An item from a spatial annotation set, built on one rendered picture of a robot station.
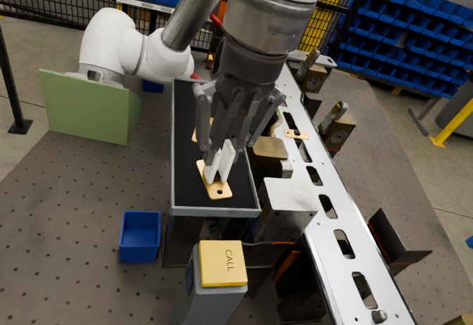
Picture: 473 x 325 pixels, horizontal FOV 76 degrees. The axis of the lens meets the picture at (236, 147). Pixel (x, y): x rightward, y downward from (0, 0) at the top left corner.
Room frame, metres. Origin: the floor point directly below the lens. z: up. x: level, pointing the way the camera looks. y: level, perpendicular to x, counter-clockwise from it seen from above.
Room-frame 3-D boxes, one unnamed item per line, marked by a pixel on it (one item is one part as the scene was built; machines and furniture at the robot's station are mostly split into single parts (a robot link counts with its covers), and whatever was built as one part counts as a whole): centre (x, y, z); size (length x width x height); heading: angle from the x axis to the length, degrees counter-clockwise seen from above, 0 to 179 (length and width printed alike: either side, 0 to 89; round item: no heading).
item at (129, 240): (0.43, 0.17, 0.75); 0.11 x 0.10 x 0.09; 22
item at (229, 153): (0.35, 0.01, 1.20); 0.03 x 0.01 x 0.07; 35
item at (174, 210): (0.46, 0.06, 1.16); 0.37 x 0.14 x 0.02; 22
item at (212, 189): (0.35, 0.02, 1.17); 0.08 x 0.04 x 0.01; 35
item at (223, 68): (0.35, 0.02, 1.36); 0.08 x 0.07 x 0.09; 125
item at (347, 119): (0.92, -0.32, 0.87); 0.12 x 0.07 x 0.35; 112
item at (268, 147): (0.58, -0.06, 0.89); 0.12 x 0.08 x 0.38; 112
